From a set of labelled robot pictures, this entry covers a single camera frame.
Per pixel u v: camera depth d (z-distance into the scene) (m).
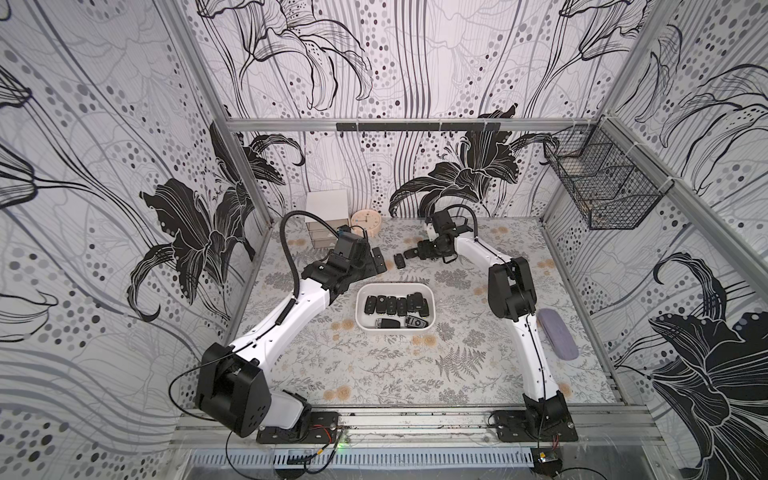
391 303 0.94
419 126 0.89
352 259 0.62
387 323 0.91
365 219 1.16
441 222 0.89
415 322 0.89
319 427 0.73
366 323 0.91
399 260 1.05
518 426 0.72
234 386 0.40
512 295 0.65
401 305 0.93
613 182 0.88
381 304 0.94
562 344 0.84
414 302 0.94
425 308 0.92
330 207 1.06
